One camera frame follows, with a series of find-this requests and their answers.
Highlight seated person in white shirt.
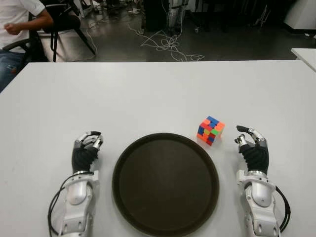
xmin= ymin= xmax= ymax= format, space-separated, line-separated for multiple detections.
xmin=0 ymin=0 xmax=54 ymax=93

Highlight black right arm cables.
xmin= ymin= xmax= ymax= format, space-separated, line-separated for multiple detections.
xmin=274 ymin=186 xmax=292 ymax=234

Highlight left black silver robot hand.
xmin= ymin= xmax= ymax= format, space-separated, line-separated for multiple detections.
xmin=71 ymin=130 xmax=104 ymax=173

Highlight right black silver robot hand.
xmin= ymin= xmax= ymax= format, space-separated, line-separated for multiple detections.
xmin=234 ymin=125 xmax=270 ymax=173

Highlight white side table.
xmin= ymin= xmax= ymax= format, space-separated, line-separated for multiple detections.
xmin=290 ymin=47 xmax=316 ymax=67

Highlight white cabinet with black base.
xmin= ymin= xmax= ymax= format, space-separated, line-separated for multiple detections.
xmin=283 ymin=0 xmax=316 ymax=32

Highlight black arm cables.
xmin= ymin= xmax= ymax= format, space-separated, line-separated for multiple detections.
xmin=274 ymin=186 xmax=292 ymax=234
xmin=47 ymin=174 xmax=75 ymax=237

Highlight black wheeled cabinet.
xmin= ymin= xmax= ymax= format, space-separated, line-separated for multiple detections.
xmin=143 ymin=0 xmax=171 ymax=32

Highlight black armrest office chair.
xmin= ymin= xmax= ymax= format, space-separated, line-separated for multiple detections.
xmin=0 ymin=32 xmax=47 ymax=62

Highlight tangled white floor cable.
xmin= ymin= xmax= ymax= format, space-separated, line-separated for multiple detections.
xmin=128 ymin=22 xmax=205 ymax=62

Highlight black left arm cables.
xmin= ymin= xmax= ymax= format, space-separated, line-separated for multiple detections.
xmin=47 ymin=174 xmax=75 ymax=237

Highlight dark brown round plate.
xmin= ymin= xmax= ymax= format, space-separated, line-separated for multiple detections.
xmin=112 ymin=132 xmax=220 ymax=237

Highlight multicoloured Rubik's cube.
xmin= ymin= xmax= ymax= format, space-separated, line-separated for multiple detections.
xmin=197 ymin=116 xmax=226 ymax=147

